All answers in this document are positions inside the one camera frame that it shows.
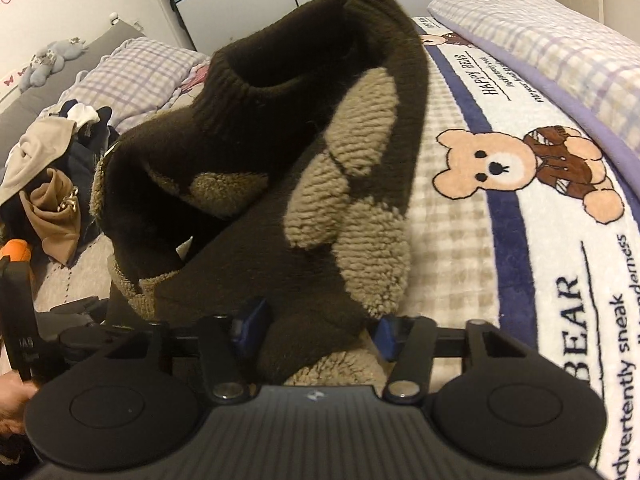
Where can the person's left hand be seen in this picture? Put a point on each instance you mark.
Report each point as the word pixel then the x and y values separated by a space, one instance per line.
pixel 11 402

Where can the pink cloth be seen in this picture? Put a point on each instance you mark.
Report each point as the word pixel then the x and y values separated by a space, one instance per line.
pixel 197 77

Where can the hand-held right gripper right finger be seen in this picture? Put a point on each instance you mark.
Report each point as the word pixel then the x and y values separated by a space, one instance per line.
pixel 384 334

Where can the brown sweater with beige spots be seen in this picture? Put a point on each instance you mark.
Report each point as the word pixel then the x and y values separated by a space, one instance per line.
pixel 280 160

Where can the bear printed blanket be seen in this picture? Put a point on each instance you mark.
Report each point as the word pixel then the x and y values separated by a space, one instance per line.
pixel 450 240

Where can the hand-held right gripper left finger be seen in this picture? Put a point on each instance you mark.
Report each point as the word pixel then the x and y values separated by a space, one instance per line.
pixel 250 325

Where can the light beige garment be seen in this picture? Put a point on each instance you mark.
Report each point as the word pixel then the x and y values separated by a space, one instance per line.
pixel 35 150

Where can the white and blue sliding wardrobe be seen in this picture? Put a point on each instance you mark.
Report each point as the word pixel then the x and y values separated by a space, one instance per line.
pixel 225 0

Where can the purple plaid pillow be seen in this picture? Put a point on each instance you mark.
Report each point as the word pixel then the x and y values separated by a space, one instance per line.
pixel 135 65

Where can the blue plush toy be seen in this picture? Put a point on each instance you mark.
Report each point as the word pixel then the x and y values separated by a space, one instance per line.
pixel 50 60

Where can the dark clothes pile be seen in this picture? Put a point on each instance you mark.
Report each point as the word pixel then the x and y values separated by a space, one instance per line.
pixel 92 160

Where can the grey headboard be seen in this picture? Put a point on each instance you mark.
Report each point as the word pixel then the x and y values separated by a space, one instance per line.
pixel 60 89

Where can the pink butterfly wall sticker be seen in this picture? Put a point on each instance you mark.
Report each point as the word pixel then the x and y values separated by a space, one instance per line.
pixel 10 80

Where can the white cloth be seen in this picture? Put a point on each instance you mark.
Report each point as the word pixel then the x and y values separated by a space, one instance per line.
pixel 84 112

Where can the purple plaid quilt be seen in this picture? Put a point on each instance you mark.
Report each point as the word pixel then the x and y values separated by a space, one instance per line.
pixel 550 35

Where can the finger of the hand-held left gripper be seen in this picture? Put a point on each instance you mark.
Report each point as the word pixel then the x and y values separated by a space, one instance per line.
pixel 75 316

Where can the tan cloth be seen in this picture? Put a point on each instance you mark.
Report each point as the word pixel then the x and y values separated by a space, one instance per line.
pixel 52 215

